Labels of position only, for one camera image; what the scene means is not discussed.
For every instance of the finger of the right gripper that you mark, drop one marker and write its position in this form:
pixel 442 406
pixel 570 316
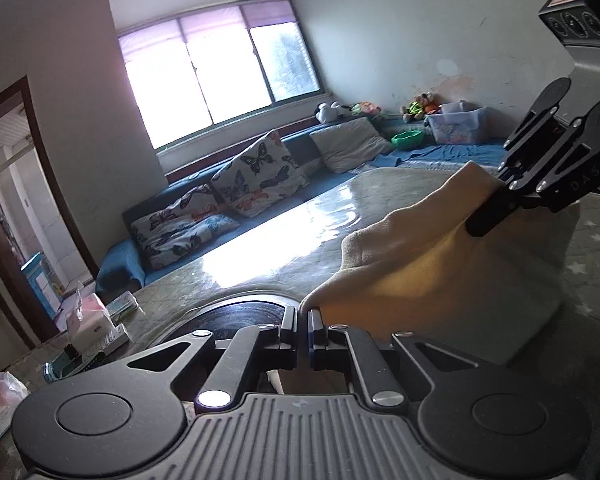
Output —
pixel 569 170
pixel 538 131

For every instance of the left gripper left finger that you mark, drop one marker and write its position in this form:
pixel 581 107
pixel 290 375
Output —
pixel 126 415

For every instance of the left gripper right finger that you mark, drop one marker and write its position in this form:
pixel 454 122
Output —
pixel 471 415

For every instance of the cream yellow garment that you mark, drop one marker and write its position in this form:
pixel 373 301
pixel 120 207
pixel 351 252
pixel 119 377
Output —
pixel 418 270

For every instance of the clear plastic storage box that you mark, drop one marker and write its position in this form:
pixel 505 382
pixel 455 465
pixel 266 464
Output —
pixel 459 122

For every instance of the white tissue box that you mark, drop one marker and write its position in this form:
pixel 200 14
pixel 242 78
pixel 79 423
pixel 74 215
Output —
pixel 91 329

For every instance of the green flat packet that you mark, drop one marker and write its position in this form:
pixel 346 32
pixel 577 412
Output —
pixel 123 306

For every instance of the brown plush toys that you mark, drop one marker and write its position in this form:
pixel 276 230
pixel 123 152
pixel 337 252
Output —
pixel 423 105

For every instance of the pink tissue pack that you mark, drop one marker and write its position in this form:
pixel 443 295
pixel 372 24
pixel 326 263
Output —
pixel 12 393

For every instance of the green plastic basin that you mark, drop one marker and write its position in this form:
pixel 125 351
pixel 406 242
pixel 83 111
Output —
pixel 408 139

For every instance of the black round induction cooktop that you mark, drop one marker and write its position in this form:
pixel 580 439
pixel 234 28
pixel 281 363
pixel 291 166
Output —
pixel 225 317

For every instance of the blue white storage cart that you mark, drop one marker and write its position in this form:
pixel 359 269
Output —
pixel 40 280

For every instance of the butterfly pillow lying flat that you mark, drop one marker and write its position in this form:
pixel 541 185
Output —
pixel 173 233

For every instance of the grey cushion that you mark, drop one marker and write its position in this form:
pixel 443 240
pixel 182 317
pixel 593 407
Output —
pixel 347 145

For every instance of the white plush toy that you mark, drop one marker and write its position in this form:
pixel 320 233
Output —
pixel 326 113

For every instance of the butterfly pillow standing upright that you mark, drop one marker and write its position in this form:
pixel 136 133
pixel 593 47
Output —
pixel 259 176

